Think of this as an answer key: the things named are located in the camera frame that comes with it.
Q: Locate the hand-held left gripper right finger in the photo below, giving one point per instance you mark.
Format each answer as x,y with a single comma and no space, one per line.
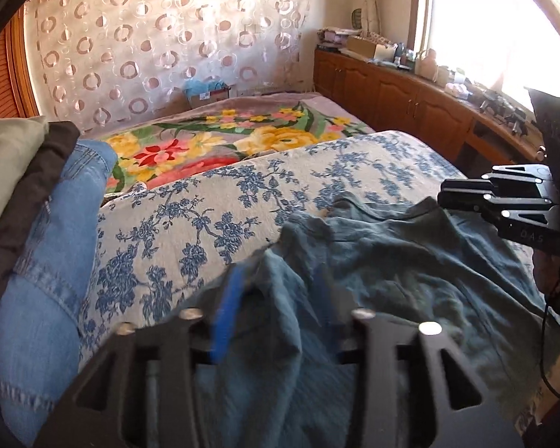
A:
324,298

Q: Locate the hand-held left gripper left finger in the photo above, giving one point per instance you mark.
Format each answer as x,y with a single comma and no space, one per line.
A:
226,317

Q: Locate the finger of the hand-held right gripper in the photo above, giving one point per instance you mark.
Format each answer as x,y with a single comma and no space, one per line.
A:
518,173
485,200

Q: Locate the teal pants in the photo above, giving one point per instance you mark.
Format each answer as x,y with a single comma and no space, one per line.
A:
401,280

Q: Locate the folded black pants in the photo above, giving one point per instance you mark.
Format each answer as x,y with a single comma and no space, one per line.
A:
32,186

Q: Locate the folded beige pants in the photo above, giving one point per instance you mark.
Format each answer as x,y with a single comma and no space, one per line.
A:
4,158

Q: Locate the blue floral bedspread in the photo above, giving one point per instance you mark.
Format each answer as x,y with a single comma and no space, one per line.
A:
205,205

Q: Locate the wooden cabinet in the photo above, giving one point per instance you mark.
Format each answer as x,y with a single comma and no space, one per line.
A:
401,98

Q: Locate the window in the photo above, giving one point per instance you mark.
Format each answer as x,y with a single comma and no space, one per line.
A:
494,18

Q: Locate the clutter on cabinet top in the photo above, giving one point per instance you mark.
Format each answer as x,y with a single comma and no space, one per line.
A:
401,53

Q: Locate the colourful flower blanket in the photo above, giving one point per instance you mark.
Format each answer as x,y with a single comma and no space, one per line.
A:
191,149

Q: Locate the folded blue jeans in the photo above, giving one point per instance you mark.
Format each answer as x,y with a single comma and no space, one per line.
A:
42,289

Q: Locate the cardboard box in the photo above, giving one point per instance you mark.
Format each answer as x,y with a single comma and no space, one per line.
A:
210,98

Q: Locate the green hand fan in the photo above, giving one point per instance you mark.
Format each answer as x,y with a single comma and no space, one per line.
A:
357,18

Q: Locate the circle pattern lace curtain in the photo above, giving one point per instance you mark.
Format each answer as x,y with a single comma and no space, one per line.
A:
168,32

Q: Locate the orange wooden door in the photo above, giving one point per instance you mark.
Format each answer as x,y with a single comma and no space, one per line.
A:
4,79

